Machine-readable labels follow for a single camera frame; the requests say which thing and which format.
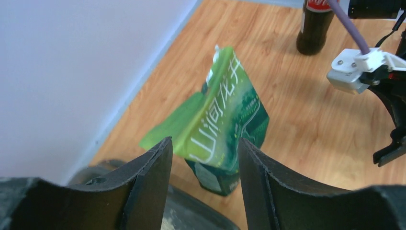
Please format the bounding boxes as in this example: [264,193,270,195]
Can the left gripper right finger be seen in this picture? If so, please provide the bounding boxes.
[238,138,406,230]

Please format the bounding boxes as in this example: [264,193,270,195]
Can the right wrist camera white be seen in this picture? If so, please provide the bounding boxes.
[327,47,406,94]

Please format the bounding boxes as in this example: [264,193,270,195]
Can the green litter bag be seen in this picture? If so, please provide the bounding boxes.
[139,46,270,196]

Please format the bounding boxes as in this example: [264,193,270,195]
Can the dark cola bottle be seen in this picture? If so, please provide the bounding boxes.
[296,0,334,56]

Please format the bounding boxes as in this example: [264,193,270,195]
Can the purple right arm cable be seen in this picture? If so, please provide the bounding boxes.
[327,0,371,55]

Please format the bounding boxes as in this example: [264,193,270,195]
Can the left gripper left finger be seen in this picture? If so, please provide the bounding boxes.
[0,137,173,230]

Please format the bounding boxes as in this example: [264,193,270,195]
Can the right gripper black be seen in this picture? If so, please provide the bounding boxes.
[361,32,406,167]

